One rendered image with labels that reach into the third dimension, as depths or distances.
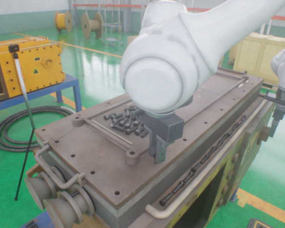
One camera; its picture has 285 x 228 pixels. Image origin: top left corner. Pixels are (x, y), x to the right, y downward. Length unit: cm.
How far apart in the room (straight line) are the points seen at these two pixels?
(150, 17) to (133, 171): 39
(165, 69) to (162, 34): 6
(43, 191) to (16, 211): 171
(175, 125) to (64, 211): 36
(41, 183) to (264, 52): 540
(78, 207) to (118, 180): 13
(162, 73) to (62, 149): 53
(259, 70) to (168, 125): 534
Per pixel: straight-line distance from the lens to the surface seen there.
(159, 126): 50
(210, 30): 29
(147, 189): 60
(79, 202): 64
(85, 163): 63
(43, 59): 318
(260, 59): 568
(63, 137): 76
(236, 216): 234
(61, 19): 1412
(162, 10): 42
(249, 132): 114
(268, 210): 254
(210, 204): 121
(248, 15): 31
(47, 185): 75
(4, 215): 248
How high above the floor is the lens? 178
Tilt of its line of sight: 29 degrees down
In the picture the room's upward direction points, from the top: 1 degrees clockwise
